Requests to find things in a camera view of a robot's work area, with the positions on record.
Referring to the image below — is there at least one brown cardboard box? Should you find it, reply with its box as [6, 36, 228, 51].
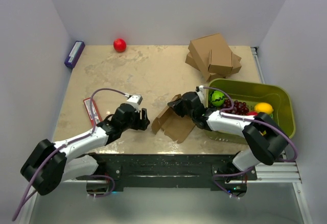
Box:
[151, 103, 195, 144]

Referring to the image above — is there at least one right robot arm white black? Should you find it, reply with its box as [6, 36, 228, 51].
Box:
[168, 91, 291, 180]

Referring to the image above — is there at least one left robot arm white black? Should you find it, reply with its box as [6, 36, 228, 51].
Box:
[20, 103, 150, 195]

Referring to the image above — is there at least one red rectangular box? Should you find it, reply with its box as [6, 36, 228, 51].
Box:
[83, 97, 102, 126]

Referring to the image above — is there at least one folded cardboard box front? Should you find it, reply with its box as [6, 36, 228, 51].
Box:
[208, 49, 242, 77]

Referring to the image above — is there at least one folded cardboard box bottom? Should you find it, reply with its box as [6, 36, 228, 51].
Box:
[185, 53, 242, 81]

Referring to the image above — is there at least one purple rectangular box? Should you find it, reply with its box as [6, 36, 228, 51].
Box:
[64, 41, 85, 69]

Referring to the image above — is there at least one green watermelon ball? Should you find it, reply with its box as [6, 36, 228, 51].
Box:
[209, 90, 225, 107]

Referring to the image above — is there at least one red grapes bunch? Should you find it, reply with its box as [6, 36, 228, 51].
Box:
[222, 99, 250, 115]

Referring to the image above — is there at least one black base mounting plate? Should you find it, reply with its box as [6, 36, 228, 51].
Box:
[78, 153, 257, 197]

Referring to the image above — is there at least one red dragon fruit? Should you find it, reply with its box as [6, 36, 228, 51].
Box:
[247, 111, 259, 116]

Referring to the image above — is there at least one yellow lemon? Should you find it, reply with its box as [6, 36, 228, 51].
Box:
[254, 102, 273, 115]

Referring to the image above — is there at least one red apple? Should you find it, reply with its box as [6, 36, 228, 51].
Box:
[113, 38, 127, 53]

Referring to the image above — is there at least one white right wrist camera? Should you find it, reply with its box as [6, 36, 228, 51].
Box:
[196, 85, 206, 104]

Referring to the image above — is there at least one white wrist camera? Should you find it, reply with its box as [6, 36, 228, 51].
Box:
[126, 94, 143, 112]
[196, 85, 206, 104]

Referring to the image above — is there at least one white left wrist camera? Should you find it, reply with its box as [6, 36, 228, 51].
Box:
[126, 94, 143, 112]

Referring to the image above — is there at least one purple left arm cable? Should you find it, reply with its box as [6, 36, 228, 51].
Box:
[11, 88, 131, 221]

